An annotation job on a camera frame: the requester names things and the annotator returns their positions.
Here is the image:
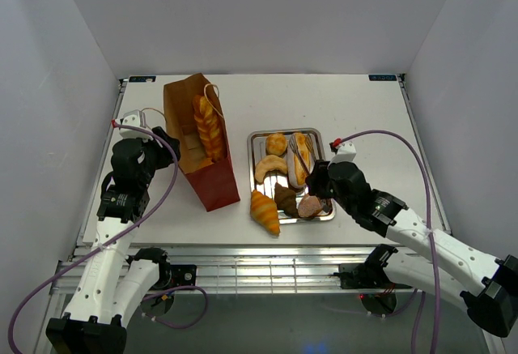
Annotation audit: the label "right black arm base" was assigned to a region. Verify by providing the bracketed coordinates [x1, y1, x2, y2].
[333, 263, 391, 289]

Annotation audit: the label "striped orange croissant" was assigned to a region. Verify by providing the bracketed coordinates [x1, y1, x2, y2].
[250, 190, 281, 237]

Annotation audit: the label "steel rectangular tray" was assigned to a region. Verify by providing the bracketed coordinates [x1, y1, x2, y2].
[246, 127, 325, 206]

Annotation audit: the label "brown red paper bag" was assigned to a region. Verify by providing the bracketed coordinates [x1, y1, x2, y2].
[163, 73, 240, 211]

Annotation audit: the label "pale curved croissant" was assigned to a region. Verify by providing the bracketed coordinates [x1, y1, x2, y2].
[254, 155, 288, 183]

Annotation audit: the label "aluminium frame rail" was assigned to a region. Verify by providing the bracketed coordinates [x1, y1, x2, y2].
[50, 244, 486, 295]

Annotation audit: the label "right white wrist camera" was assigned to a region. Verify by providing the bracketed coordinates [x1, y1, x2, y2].
[329, 139, 357, 164]

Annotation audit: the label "long twisted glazed bread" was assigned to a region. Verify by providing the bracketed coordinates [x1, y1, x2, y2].
[192, 95, 226, 162]

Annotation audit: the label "round golden bun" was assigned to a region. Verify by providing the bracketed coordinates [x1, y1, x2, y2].
[265, 133, 287, 156]

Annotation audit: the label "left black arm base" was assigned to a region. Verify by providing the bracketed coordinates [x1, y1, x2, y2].
[155, 264, 197, 290]

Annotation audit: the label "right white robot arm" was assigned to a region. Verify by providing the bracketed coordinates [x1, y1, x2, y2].
[306, 160, 517, 338]

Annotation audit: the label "steel serving tongs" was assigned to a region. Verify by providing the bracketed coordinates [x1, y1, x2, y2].
[289, 135, 331, 213]

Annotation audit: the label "dark chocolate croissant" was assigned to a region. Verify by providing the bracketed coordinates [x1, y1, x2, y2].
[274, 183, 299, 218]

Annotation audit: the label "sugar coated pink donut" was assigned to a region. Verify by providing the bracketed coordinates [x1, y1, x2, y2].
[297, 194, 323, 218]

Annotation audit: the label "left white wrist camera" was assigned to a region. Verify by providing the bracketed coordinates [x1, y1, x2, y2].
[112, 109, 149, 130]

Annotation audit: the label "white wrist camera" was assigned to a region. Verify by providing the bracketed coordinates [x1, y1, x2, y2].
[329, 139, 357, 164]
[112, 109, 149, 130]

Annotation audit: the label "white toasted oval loaf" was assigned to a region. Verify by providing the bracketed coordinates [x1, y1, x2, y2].
[287, 131, 314, 190]

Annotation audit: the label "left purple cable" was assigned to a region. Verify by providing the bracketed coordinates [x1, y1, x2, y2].
[6, 125, 209, 353]

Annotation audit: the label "short twisted glazed bread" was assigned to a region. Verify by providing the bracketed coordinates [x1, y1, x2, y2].
[193, 157, 214, 172]

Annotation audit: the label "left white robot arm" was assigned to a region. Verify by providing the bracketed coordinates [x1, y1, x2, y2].
[45, 125, 180, 353]

